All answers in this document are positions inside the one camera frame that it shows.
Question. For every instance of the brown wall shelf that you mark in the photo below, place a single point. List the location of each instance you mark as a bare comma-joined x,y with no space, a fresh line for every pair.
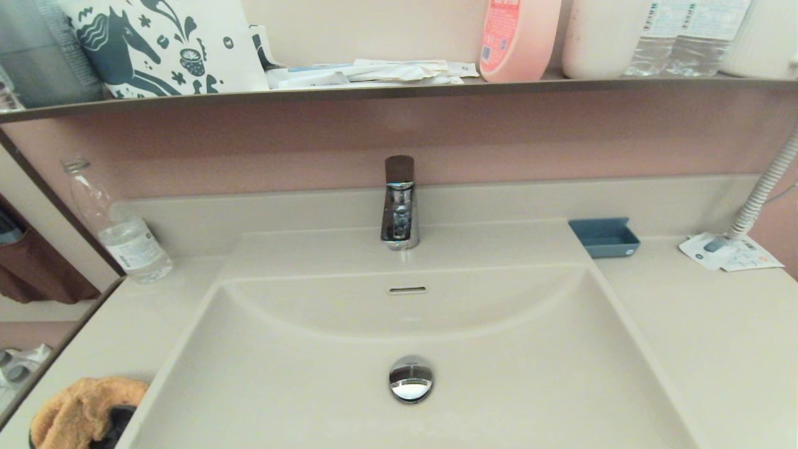
374,92

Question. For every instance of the chrome faucet body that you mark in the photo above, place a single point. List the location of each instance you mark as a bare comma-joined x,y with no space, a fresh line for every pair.
399,218

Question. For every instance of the small white printed sachet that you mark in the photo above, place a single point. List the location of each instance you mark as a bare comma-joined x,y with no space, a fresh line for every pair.
466,68

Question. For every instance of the clear labelled water bottle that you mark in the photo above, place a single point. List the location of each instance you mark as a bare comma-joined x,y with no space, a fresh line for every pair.
651,53
704,50

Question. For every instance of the white blue toothbrush packet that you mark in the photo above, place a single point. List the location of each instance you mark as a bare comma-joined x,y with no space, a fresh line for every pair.
305,78

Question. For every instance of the white round container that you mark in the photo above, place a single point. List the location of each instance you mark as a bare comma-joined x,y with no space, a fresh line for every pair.
764,43

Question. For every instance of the chrome drain stopper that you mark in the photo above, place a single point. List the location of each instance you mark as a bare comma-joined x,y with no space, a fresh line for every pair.
411,379

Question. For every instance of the cream plastic jug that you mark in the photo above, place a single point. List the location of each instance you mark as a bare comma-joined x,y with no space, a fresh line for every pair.
598,43

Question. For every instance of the crumpled white plastic wrapper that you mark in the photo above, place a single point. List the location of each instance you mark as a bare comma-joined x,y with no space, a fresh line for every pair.
405,72

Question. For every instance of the pink detergent bottle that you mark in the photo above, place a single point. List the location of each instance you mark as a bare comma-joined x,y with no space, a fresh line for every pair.
517,43

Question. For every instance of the brown framed side mirror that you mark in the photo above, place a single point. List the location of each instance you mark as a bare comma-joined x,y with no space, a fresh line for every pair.
37,218

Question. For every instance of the clear plastic water bottle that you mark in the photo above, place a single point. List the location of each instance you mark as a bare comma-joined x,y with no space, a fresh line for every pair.
131,249

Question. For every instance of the orange and grey cleaning cloth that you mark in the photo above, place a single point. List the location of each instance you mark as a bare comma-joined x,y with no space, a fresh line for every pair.
81,405

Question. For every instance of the white horse print bag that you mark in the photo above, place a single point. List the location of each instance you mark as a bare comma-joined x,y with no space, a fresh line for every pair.
218,62

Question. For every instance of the blue soap dish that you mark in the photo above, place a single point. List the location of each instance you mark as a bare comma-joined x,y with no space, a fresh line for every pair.
603,240

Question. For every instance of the small printed white pouch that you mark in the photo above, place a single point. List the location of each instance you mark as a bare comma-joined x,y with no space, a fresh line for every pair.
263,47

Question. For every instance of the beige ceramic sink basin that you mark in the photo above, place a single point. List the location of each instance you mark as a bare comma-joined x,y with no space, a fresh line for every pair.
499,374

